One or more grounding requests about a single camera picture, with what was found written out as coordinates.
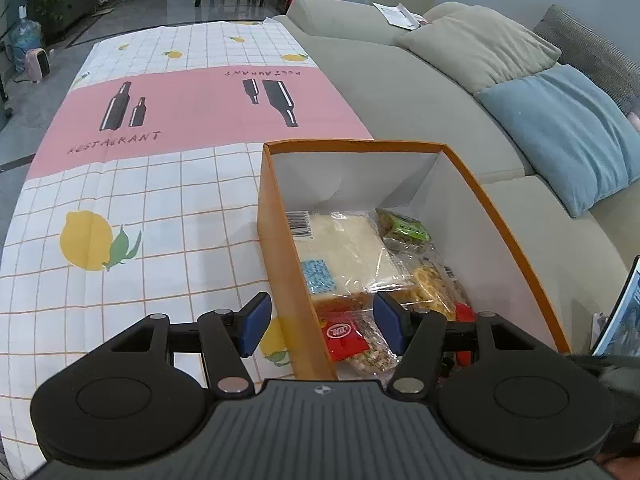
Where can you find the grey cushion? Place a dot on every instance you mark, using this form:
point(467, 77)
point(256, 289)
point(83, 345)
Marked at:
point(595, 55)

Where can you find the pink heater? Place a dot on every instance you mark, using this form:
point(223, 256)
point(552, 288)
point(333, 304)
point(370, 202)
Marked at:
point(37, 64)

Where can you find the red snack packet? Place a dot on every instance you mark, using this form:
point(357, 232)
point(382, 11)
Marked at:
point(465, 312)

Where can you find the beige sofa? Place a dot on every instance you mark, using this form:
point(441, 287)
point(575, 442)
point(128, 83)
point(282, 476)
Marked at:
point(400, 85)

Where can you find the small nut snack packet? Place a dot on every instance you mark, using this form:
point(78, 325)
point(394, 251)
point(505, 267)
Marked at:
point(345, 337)

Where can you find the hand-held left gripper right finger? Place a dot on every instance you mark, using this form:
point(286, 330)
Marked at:
point(391, 322)

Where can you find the blue water jug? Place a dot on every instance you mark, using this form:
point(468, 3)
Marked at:
point(27, 40)

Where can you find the pink cushion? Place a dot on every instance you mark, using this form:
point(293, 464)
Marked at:
point(634, 122)

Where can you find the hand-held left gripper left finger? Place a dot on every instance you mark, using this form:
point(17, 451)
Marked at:
point(255, 322)

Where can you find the light blue cushion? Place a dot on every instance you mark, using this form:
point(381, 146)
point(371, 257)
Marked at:
point(565, 130)

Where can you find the clear yellow noodle snack packet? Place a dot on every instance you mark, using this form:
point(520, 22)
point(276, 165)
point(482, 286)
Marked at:
point(432, 285)

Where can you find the pink white checked tablecloth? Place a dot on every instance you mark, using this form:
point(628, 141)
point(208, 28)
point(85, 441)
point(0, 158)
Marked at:
point(175, 110)

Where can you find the beige cushion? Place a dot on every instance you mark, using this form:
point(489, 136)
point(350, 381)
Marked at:
point(480, 45)

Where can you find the white papers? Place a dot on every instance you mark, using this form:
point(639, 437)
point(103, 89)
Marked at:
point(397, 14)

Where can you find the orange cardboard box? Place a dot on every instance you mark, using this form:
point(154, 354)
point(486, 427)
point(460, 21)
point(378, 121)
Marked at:
point(350, 175)

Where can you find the sliced bread pack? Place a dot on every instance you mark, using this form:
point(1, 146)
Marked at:
point(345, 255)

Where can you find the green snack packet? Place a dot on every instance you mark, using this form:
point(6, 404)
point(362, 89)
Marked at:
point(407, 230)

